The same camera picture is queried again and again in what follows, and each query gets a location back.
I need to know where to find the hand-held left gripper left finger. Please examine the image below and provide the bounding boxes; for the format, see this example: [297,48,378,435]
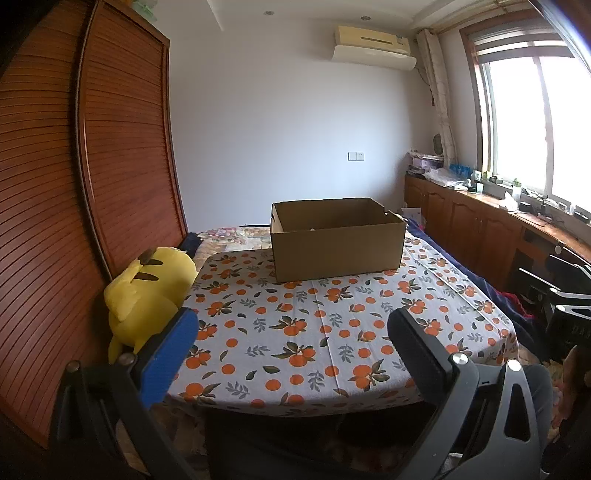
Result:
[48,306,218,480]

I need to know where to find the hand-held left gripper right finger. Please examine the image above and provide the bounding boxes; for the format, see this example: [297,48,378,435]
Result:
[387,307,541,480]

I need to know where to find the brown cardboard box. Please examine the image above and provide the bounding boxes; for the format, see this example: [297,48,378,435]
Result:
[270,198,407,284]

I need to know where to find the black chair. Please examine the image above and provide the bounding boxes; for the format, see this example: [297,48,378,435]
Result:
[517,254,591,319]

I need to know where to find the yellow plush toy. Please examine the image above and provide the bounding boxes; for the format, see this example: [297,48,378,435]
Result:
[102,247,199,363]

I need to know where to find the dark blue blanket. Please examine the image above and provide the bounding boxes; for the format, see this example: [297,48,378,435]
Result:
[406,222,541,356]

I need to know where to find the orange fruit print tablecloth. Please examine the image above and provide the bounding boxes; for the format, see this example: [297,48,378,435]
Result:
[164,237,518,418]

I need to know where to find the floral bed blanket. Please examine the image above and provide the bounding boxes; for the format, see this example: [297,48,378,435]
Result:
[189,226,273,259]

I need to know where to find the long wooden cabinet counter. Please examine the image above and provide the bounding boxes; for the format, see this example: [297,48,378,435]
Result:
[404,173,591,296]

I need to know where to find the clear plastic bag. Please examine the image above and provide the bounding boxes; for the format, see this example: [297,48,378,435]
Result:
[425,167,467,190]

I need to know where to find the pink white storage boxes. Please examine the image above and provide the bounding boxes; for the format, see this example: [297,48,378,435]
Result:
[409,150,444,174]

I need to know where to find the brown slatted wooden wardrobe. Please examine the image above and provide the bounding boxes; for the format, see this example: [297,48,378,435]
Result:
[0,0,190,462]

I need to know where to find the wooden framed window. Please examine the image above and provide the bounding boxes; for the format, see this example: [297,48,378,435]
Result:
[459,14,591,217]

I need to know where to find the pale patterned curtain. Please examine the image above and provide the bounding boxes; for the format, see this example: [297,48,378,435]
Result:
[416,28,458,164]

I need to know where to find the cream wall air conditioner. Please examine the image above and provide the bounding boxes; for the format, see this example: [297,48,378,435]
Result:
[331,25,416,71]

